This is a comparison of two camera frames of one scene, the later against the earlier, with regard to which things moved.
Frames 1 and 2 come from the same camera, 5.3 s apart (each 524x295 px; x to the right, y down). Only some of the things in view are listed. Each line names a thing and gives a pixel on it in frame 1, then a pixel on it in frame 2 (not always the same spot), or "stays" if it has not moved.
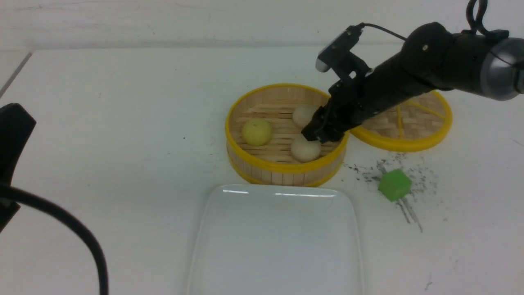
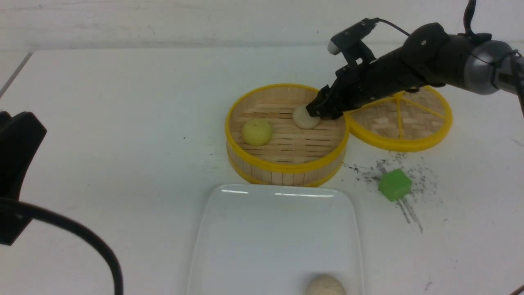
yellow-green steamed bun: [256, 132] stays
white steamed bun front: [304, 151] -> [326, 284]
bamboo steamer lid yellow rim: [418, 124] stays
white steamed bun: [302, 115] stays
